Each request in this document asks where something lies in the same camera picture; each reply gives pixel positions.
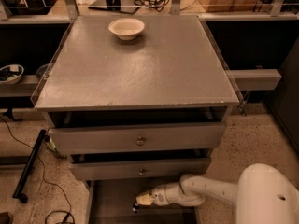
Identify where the grey drawer cabinet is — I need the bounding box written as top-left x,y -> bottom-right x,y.
31,14 -> 244,224

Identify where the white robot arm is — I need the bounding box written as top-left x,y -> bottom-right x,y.
135,163 -> 299,224

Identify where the grey side shelf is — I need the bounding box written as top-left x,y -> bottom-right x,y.
227,69 -> 281,91

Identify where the dark round bowl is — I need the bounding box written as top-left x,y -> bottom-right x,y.
36,63 -> 53,79

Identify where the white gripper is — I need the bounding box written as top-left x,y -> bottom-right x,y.
136,186 -> 168,206

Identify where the white paper bowl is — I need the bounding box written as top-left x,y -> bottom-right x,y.
108,18 -> 145,41

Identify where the white bowl with items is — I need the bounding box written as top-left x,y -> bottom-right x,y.
0,64 -> 24,84

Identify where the black floor cable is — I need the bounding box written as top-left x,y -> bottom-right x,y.
0,114 -> 77,224

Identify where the grey middle drawer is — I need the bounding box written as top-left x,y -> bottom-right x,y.
70,150 -> 211,181

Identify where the black bar on floor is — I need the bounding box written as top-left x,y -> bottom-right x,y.
12,130 -> 46,203

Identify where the black monitor stand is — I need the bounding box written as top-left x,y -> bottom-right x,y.
88,0 -> 140,14

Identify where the grey bottom drawer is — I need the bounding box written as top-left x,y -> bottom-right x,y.
87,177 -> 201,224

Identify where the grey drawer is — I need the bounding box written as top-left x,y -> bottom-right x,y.
70,150 -> 211,181
50,108 -> 226,154
87,177 -> 201,224

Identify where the grey top drawer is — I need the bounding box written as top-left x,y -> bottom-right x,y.
50,108 -> 226,154

